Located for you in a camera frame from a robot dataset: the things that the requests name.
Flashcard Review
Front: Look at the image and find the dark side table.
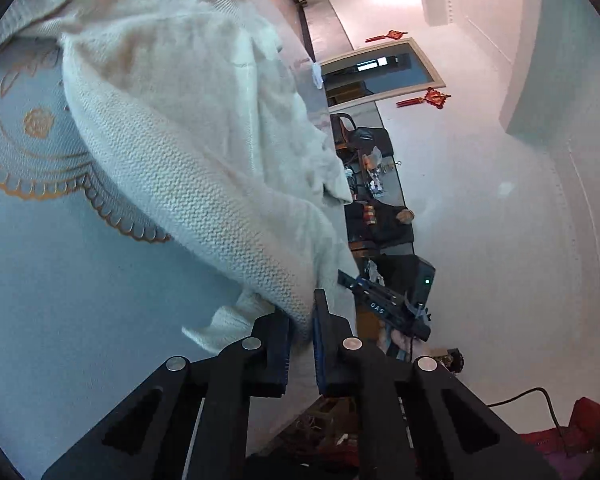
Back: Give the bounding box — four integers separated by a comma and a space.
344, 147, 407, 202

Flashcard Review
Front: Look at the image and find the wooden cabinet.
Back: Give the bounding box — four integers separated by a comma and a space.
356, 305, 388, 348

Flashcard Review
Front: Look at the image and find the white door frame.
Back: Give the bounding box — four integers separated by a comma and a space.
319, 37, 447, 109

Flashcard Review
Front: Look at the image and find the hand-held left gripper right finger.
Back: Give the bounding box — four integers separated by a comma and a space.
312, 288, 563, 480

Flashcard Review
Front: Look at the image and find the cream knit sweater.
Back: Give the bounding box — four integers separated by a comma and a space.
0, 0, 361, 356

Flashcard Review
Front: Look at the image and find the black cable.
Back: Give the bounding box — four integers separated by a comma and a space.
487, 387, 577, 457

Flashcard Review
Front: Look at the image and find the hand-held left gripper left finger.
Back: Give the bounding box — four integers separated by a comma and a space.
42, 310, 293, 480

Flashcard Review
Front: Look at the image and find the dark ornament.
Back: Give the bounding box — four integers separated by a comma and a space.
440, 347, 465, 373

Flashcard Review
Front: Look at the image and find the grey mat with orange flowers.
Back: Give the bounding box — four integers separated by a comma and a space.
0, 0, 366, 480

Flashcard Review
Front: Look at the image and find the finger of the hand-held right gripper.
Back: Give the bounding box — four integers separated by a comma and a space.
338, 269, 376, 295

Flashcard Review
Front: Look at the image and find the red cloth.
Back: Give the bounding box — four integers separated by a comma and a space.
520, 396, 600, 461

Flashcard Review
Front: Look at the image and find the red knot decoration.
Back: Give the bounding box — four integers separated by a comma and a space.
396, 87, 452, 110
365, 30, 409, 44

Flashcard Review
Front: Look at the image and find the black wooden armchair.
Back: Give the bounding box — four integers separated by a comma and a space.
346, 200, 416, 261
331, 113, 392, 153

